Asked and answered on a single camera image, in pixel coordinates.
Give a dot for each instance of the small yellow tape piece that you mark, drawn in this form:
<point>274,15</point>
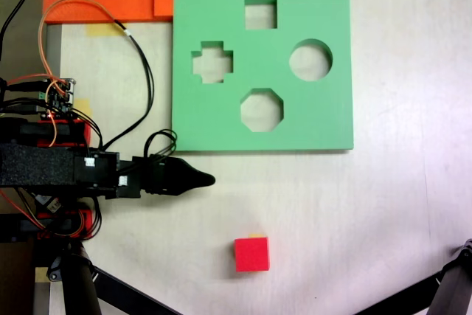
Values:
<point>84,105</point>

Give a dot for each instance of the yellow tape strip with print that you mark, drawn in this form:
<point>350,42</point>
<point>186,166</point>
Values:
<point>255,235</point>

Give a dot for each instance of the red square block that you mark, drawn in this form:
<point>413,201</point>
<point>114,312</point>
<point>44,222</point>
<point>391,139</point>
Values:
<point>251,255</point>

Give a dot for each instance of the green shape sorter board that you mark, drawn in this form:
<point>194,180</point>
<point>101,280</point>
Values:
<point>221,119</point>

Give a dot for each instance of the black board with silver ports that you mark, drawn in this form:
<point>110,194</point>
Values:
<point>49,202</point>

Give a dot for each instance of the red and black clamp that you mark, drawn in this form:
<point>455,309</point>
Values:
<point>37,131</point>
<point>55,224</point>

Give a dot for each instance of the wide yellow tape piece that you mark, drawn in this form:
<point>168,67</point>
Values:
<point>103,30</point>

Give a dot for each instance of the circuit board with green terminal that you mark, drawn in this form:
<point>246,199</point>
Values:
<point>59,99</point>

